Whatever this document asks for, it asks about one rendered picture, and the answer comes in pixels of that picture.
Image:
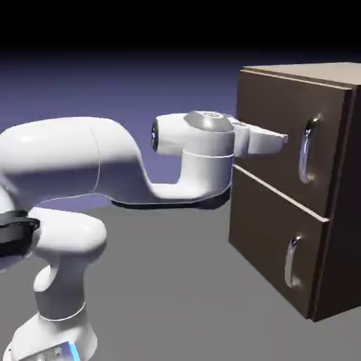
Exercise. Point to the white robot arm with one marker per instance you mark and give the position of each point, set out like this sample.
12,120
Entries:
70,158

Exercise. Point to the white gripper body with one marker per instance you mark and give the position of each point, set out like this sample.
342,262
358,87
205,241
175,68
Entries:
263,142

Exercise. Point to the dark brown wooden cabinet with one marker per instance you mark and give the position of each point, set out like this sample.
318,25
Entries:
347,197

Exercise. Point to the dark brown cabinet door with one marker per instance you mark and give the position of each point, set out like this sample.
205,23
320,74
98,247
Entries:
270,112
262,239

